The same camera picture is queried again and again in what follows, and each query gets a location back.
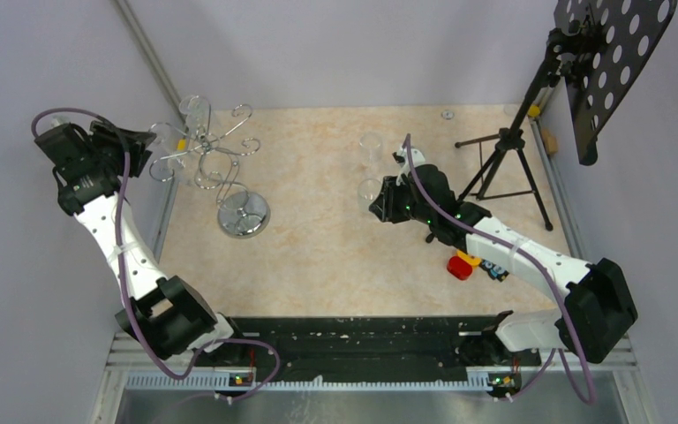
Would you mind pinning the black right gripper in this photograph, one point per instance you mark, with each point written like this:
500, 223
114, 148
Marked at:
385, 206

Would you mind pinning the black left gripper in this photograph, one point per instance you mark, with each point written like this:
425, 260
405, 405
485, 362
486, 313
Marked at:
133, 143

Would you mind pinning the cut pattern stemmed glass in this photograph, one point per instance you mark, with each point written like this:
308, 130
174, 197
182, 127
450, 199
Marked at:
411, 157

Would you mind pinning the clear plain wine glass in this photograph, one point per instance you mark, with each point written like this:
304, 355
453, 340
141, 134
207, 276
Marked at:
371, 145

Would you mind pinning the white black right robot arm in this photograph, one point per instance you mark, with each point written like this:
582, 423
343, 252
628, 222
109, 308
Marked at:
594, 308

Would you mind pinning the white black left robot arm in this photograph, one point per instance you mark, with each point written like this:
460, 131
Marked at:
91, 169

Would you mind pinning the chrome wine glass rack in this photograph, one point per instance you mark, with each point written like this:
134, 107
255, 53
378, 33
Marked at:
212, 162

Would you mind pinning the red toy block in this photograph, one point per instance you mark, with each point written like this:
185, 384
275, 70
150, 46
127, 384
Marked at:
459, 268

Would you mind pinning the metal washer on table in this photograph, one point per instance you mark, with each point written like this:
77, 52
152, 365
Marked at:
448, 114

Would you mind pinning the black tripod stand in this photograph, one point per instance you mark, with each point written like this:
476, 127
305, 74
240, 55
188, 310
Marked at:
511, 138

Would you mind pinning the blue toy robot block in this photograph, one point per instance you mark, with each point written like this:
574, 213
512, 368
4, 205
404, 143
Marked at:
494, 271

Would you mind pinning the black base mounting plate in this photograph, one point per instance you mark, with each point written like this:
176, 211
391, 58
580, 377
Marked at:
374, 349

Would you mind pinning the black perforated stand plate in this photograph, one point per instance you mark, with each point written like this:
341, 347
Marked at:
610, 42

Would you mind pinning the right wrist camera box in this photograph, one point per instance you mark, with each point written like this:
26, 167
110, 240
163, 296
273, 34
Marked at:
403, 171

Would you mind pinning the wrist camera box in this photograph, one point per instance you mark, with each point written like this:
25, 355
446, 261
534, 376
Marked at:
58, 120
403, 171

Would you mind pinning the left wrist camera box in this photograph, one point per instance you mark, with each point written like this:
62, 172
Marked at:
58, 120

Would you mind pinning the aluminium corner frame post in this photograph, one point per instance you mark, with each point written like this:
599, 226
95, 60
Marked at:
145, 47

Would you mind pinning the white cable duct strip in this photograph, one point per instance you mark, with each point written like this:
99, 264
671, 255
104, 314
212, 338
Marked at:
226, 381

